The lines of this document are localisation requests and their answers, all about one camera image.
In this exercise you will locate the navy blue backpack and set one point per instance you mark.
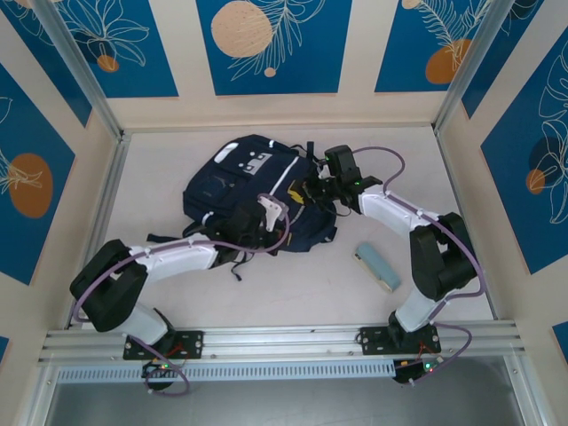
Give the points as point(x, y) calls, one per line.
point(213, 195)

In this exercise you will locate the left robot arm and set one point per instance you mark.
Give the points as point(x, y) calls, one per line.
point(111, 288)

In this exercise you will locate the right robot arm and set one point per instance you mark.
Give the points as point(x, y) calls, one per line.
point(444, 262)

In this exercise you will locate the light blue pencil case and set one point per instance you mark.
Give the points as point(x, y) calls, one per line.
point(377, 264)

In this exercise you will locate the grey metal shelf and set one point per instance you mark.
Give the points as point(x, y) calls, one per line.
point(284, 406)

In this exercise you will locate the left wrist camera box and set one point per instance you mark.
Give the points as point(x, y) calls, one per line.
point(271, 208)

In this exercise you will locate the blue floral wall panel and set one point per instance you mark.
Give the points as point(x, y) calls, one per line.
point(146, 66)
point(26, 244)
point(497, 53)
point(310, 66)
point(40, 35)
point(3, 350)
point(561, 337)
point(399, 53)
point(510, 199)

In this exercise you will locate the right aluminium table rail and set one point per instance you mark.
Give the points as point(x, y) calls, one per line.
point(448, 168)

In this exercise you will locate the aluminium table rail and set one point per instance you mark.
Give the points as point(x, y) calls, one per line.
point(448, 168)
point(111, 186)

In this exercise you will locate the aluminium mounting rail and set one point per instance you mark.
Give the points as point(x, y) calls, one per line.
point(284, 339)

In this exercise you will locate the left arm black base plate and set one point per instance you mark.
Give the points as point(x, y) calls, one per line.
point(195, 344)

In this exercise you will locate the left aluminium table rail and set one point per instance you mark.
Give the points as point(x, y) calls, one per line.
point(111, 186)

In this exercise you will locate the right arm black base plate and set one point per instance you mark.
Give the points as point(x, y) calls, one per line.
point(373, 339)

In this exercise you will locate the right aluminium frame post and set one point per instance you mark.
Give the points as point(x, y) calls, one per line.
point(466, 62)

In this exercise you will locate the aluminium frame post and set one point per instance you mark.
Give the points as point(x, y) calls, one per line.
point(466, 62)
point(75, 57)

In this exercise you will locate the left aluminium frame post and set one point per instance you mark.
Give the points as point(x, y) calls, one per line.
point(75, 57)

